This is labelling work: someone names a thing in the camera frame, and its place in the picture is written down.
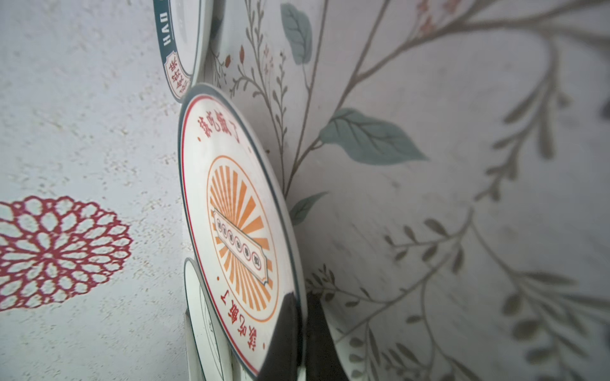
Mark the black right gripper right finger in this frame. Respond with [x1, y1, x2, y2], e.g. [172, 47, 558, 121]
[305, 293, 349, 381]

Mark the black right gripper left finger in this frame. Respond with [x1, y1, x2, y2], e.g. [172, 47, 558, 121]
[257, 293, 302, 381]

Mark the sunburst plate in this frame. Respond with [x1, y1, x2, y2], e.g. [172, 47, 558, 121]
[178, 84, 308, 379]

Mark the white alarm clock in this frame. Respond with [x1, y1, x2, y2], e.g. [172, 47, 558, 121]
[184, 258, 239, 381]

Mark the green rim text plate right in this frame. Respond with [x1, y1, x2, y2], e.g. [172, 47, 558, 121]
[153, 0, 214, 103]

